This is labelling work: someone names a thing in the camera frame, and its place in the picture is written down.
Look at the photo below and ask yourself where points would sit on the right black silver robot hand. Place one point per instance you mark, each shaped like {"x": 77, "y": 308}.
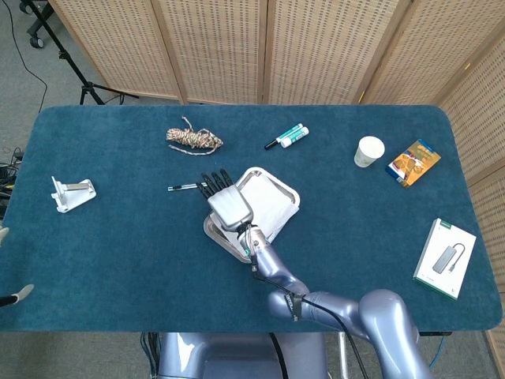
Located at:
{"x": 229, "y": 205}

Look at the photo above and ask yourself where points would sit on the left grey-tipped robot hand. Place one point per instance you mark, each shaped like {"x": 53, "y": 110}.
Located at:
{"x": 21, "y": 293}

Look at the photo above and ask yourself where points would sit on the white cloth sheet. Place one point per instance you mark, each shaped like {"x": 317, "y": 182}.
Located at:
{"x": 268, "y": 205}

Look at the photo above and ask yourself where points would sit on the right lavender robot arm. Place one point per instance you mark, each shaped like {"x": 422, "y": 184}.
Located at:
{"x": 378, "y": 316}

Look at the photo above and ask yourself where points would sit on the stainless steel tray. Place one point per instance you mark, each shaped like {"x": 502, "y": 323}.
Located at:
{"x": 256, "y": 170}

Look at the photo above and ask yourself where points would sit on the white paper cup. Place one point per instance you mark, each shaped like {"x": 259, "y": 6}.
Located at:
{"x": 369, "y": 152}

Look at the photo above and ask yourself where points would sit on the black white pen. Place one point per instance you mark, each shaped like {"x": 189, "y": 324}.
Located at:
{"x": 181, "y": 187}

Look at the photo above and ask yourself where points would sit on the green marker with black cap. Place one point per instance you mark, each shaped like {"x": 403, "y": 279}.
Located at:
{"x": 284, "y": 137}

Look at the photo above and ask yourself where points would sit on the white green-label glue stick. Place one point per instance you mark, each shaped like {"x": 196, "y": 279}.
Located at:
{"x": 296, "y": 137}

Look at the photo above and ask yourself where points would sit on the blue felt table cover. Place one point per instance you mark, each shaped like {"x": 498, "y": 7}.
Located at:
{"x": 138, "y": 245}

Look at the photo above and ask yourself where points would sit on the white silver phone stand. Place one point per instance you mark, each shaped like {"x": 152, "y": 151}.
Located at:
{"x": 75, "y": 195}

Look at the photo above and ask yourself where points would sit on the lavender robot torso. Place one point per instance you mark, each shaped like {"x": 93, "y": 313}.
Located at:
{"x": 236, "y": 359}

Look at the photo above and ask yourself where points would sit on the wicker folding screen panel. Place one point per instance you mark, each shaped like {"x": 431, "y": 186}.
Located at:
{"x": 217, "y": 47}
{"x": 434, "y": 39}
{"x": 118, "y": 39}
{"x": 323, "y": 47}
{"x": 481, "y": 118}
{"x": 491, "y": 213}

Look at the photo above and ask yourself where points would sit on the orange blue snack box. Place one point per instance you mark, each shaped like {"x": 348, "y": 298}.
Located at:
{"x": 412, "y": 163}

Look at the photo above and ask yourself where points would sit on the silver table leg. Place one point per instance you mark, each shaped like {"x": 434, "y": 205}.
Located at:
{"x": 343, "y": 355}

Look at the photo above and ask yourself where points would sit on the black tripod stand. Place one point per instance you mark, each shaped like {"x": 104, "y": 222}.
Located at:
{"x": 64, "y": 55}

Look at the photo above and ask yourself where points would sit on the white USB hub box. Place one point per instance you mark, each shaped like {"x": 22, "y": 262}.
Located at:
{"x": 446, "y": 256}

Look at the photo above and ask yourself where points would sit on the black desk control panel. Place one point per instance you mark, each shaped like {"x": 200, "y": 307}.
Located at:
{"x": 436, "y": 333}

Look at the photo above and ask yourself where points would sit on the black wheeled stand base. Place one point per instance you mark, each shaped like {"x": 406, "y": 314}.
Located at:
{"x": 37, "y": 41}

